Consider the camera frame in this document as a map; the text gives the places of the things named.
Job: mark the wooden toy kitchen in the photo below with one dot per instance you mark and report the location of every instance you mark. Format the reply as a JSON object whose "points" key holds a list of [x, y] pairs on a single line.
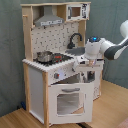
{"points": [[54, 38]]}

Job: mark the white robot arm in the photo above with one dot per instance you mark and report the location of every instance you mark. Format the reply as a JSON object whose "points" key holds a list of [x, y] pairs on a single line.
{"points": [[109, 50]]}

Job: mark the grey toy sink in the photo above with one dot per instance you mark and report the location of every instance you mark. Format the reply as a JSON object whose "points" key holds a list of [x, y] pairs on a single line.
{"points": [[76, 51]]}

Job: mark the black toy faucet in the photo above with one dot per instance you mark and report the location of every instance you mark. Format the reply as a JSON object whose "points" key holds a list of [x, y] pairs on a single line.
{"points": [[74, 39]]}

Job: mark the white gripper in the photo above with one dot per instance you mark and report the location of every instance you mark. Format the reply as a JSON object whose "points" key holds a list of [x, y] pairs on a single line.
{"points": [[85, 63]]}

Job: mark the grey range hood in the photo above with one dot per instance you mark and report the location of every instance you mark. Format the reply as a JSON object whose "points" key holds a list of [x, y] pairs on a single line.
{"points": [[48, 18]]}

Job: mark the grey dishwasher panel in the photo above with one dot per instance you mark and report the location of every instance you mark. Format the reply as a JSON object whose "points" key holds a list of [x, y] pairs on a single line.
{"points": [[90, 76]]}

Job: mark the silver toy pot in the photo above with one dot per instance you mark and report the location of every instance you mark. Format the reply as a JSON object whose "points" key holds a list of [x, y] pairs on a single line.
{"points": [[45, 56]]}

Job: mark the white oven door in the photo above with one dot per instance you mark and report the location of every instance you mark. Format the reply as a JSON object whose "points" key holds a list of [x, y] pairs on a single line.
{"points": [[70, 103]]}

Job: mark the black toy stovetop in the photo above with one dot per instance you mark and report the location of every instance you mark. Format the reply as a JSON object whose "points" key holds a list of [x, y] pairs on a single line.
{"points": [[57, 58]]}

